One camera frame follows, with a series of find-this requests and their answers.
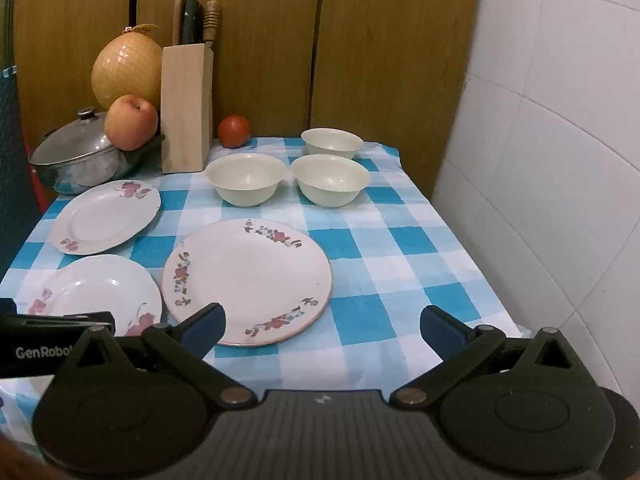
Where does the wooden knife block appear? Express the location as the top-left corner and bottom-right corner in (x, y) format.
(160, 43), (215, 174)

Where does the glass pot lid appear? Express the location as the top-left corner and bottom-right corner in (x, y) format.
(29, 106), (122, 166)

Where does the large floral plate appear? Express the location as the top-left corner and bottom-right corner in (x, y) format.
(161, 218), (334, 347)

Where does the red yellow apple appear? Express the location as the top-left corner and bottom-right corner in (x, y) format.
(104, 94), (159, 151)

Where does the cream bowl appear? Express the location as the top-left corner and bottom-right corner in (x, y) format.
(291, 154), (371, 209)
(206, 153), (287, 207)
(301, 128), (364, 159)

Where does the wooden cabinet door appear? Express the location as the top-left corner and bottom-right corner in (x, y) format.
(309, 0), (484, 197)
(14, 0), (137, 171)
(135, 0), (327, 142)

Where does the yellow netted pomelo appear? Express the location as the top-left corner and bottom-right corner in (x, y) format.
(91, 23), (163, 111)

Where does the red tomato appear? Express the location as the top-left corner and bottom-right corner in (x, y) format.
(218, 115), (252, 149)

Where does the metal pot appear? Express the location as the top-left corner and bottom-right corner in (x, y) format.
(29, 132), (167, 196)

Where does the teal textured panel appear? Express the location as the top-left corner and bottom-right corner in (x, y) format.
(0, 67), (42, 273)

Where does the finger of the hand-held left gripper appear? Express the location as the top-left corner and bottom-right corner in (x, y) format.
(0, 298), (117, 337)

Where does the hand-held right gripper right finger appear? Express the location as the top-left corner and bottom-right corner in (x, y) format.
(390, 304), (583, 407)

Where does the small floral plate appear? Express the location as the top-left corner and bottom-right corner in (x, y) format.
(14, 254), (163, 338)
(50, 179), (162, 256)

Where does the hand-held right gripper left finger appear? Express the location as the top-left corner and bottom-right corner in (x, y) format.
(55, 303), (256, 408)

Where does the blue white checkered tablecloth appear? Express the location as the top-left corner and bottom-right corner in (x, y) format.
(0, 136), (532, 453)

